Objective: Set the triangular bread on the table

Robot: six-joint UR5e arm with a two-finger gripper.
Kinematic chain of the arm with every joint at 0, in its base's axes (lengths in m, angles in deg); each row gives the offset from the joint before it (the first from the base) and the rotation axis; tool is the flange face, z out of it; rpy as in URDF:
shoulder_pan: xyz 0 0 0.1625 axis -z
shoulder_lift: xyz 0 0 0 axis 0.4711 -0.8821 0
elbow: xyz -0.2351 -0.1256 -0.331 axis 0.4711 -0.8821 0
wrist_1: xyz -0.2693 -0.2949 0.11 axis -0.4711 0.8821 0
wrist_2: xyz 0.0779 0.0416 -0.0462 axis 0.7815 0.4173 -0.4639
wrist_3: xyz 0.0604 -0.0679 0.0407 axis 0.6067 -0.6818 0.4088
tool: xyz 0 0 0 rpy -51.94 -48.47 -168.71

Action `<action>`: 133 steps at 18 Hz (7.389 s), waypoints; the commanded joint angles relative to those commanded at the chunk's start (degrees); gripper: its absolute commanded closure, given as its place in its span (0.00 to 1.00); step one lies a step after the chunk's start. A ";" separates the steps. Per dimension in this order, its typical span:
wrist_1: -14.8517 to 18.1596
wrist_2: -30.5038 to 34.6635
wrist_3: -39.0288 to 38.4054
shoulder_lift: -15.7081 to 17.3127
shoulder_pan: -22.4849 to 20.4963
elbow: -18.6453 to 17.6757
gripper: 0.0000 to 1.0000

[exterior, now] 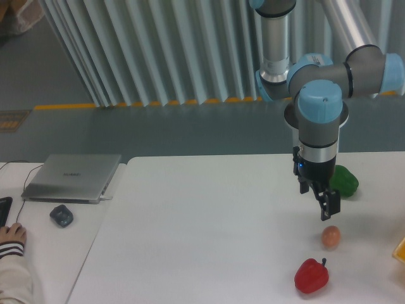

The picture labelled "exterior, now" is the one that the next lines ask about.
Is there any white folding screen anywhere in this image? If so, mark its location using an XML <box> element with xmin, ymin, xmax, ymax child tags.
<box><xmin>37</xmin><ymin>0</ymin><xmax>405</xmax><ymax>108</ymax></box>

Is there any person's hand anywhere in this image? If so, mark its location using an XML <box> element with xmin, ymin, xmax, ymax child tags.
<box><xmin>0</xmin><ymin>222</ymin><xmax>27</xmax><ymax>245</ymax></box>

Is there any black keyboard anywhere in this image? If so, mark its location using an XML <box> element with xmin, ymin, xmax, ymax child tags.
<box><xmin>0</xmin><ymin>197</ymin><xmax>13</xmax><ymax>227</ymax></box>

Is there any silver closed laptop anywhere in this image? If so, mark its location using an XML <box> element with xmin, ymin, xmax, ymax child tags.
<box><xmin>22</xmin><ymin>154</ymin><xmax>121</xmax><ymax>204</ymax></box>

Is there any yellow container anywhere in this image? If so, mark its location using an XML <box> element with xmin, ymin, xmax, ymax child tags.
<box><xmin>392</xmin><ymin>237</ymin><xmax>405</xmax><ymax>263</ymax></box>

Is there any red bell pepper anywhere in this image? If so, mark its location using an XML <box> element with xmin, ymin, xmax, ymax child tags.
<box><xmin>294</xmin><ymin>258</ymin><xmax>329</xmax><ymax>295</ymax></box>

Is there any black mouse cable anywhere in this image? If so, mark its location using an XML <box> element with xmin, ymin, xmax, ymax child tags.
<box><xmin>0</xmin><ymin>160</ymin><xmax>44</xmax><ymax>224</ymax></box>

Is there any green bell pepper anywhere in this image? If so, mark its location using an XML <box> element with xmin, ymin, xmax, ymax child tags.
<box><xmin>330</xmin><ymin>165</ymin><xmax>359</xmax><ymax>198</ymax></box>

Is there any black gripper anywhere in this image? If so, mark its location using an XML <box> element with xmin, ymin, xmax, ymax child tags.
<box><xmin>292</xmin><ymin>146</ymin><xmax>340</xmax><ymax>221</ymax></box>

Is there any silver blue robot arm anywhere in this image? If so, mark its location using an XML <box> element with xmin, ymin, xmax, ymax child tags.
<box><xmin>250</xmin><ymin>1</ymin><xmax>404</xmax><ymax>220</ymax></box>

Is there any brown egg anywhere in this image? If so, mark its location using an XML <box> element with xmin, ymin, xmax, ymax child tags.
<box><xmin>321</xmin><ymin>225</ymin><xmax>341</xmax><ymax>248</ymax></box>

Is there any white striped sleeve forearm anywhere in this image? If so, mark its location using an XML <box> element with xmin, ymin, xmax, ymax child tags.
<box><xmin>1</xmin><ymin>241</ymin><xmax>35</xmax><ymax>303</ymax></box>

